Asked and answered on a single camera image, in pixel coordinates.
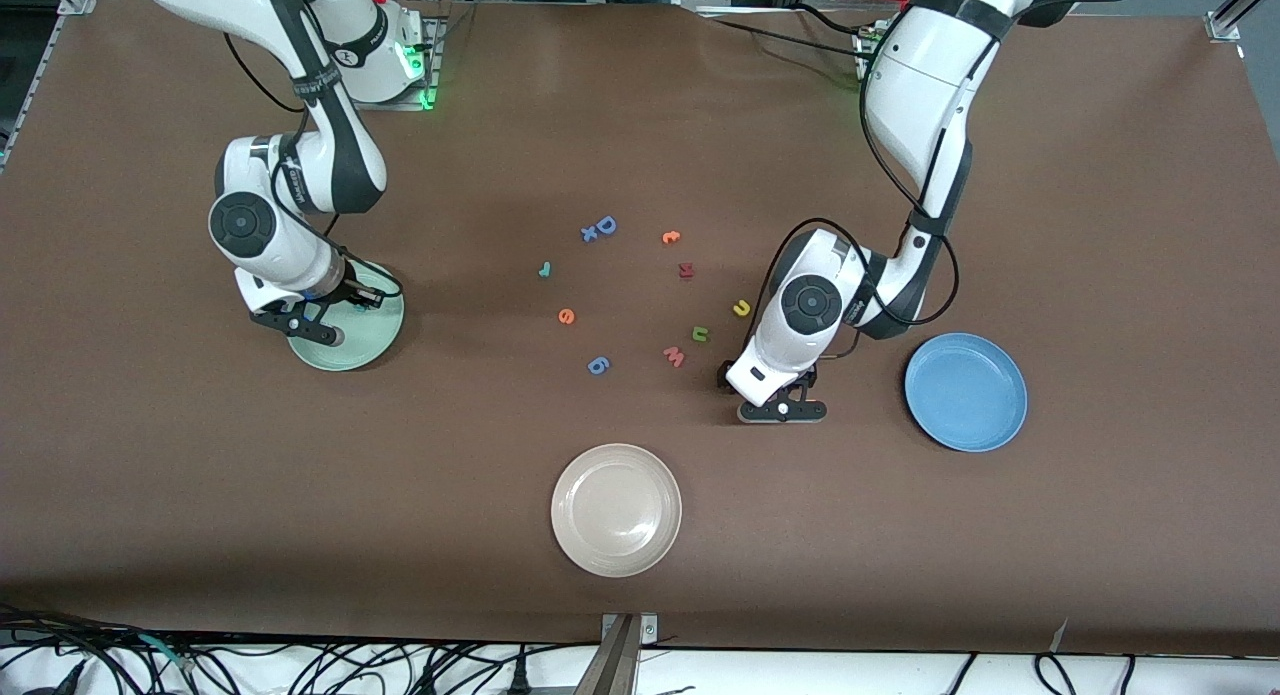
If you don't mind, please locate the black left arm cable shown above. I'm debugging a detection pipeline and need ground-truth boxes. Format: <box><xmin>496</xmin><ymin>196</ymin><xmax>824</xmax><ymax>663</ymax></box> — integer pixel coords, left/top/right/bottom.
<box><xmin>755</xmin><ymin>35</ymin><xmax>961</xmax><ymax>361</ymax></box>

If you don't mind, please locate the green plate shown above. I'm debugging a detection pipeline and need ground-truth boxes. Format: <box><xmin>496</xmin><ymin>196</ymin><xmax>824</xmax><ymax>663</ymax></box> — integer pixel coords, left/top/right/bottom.
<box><xmin>285</xmin><ymin>260</ymin><xmax>406</xmax><ymax>372</ymax></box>

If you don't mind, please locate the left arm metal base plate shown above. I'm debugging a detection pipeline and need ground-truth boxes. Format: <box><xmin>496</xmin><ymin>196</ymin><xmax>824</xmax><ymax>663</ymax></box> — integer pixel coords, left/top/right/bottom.
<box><xmin>852</xmin><ymin>20</ymin><xmax>886</xmax><ymax>86</ymax></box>

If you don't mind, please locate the aluminium frame profile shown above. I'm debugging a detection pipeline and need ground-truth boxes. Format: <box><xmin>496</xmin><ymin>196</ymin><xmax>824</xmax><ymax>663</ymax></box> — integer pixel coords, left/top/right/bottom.
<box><xmin>0</xmin><ymin>0</ymin><xmax>101</xmax><ymax>166</ymax></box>
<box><xmin>1205</xmin><ymin>0</ymin><xmax>1266</xmax><ymax>44</ymax></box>

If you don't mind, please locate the brown table cover mat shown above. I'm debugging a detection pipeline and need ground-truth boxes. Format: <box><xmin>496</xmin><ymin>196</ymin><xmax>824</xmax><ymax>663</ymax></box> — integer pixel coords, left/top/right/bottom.
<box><xmin>0</xmin><ymin>0</ymin><xmax>1280</xmax><ymax>658</ymax></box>

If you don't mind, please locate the teal floor cable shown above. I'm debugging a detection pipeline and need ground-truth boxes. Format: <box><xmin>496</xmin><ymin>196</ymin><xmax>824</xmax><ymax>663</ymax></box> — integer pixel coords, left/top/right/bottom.
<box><xmin>135</xmin><ymin>630</ymin><xmax>196</xmax><ymax>673</ymax></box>

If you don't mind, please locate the beige plate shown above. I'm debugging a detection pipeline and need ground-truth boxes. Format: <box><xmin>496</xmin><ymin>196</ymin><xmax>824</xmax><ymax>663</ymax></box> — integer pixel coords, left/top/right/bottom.
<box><xmin>550</xmin><ymin>443</ymin><xmax>683</xmax><ymax>578</ymax></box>

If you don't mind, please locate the blue plate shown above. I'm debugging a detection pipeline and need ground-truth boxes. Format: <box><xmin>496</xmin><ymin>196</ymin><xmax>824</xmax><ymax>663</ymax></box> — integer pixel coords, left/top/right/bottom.
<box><xmin>904</xmin><ymin>333</ymin><xmax>1029</xmax><ymax>453</ymax></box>

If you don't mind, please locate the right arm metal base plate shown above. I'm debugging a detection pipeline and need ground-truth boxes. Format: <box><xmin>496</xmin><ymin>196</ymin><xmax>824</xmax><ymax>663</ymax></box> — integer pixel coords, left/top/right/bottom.
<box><xmin>332</xmin><ymin>15</ymin><xmax>441</xmax><ymax>111</ymax></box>

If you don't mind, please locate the black cable on table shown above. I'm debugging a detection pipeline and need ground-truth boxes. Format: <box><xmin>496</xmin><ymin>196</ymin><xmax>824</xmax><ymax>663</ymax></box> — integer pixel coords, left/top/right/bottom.
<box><xmin>795</xmin><ymin>3</ymin><xmax>866</xmax><ymax>38</ymax></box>
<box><xmin>695</xmin><ymin>13</ymin><xmax>886</xmax><ymax>66</ymax></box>

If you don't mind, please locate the aluminium frame post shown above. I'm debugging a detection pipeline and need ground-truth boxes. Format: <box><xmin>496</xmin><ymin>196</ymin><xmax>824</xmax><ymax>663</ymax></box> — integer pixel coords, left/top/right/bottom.
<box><xmin>575</xmin><ymin>612</ymin><xmax>661</xmax><ymax>695</ymax></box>

